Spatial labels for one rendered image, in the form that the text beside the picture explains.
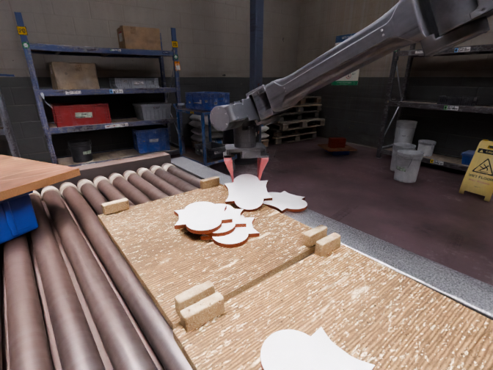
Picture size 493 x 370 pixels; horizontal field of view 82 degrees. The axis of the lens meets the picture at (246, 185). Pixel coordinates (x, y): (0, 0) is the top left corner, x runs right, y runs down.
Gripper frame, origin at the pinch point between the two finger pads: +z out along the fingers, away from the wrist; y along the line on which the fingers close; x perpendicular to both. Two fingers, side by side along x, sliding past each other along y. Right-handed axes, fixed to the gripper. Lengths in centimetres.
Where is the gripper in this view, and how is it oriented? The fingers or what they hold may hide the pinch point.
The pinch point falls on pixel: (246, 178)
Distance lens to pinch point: 77.1
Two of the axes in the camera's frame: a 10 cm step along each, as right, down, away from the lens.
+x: -1.2, -3.4, 9.3
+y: 9.9, -0.6, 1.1
